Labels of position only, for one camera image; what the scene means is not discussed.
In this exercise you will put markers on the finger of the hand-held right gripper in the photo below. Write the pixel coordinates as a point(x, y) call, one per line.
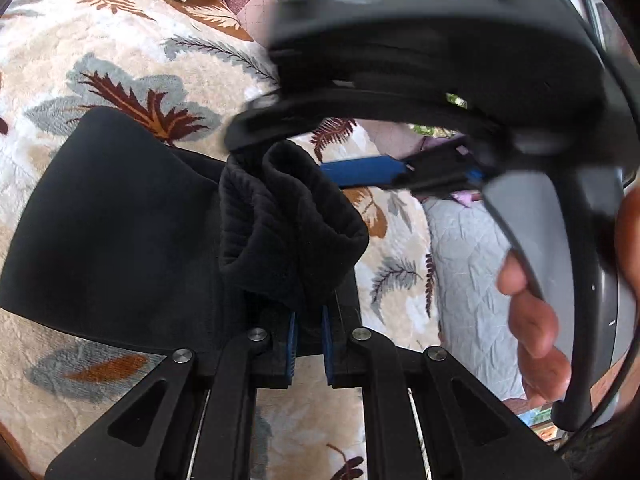
point(280, 115)
point(360, 171)

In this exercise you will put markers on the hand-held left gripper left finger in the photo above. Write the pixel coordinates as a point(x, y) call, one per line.
point(235, 400)

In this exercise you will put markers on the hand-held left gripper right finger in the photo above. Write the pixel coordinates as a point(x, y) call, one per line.
point(385, 400)

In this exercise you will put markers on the black pants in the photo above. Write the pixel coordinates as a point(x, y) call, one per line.
point(125, 240)

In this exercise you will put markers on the person's right hand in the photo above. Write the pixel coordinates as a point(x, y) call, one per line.
point(537, 340)

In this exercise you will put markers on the purple flower print pillow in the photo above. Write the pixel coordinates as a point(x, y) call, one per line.
point(462, 199)

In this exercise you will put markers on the pink bed sheet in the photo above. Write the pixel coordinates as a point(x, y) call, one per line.
point(245, 5)

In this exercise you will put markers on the grey crinkled quilt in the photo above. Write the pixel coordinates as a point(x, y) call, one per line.
point(470, 285)

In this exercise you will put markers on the leaf print fleece blanket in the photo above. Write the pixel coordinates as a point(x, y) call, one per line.
point(75, 60)

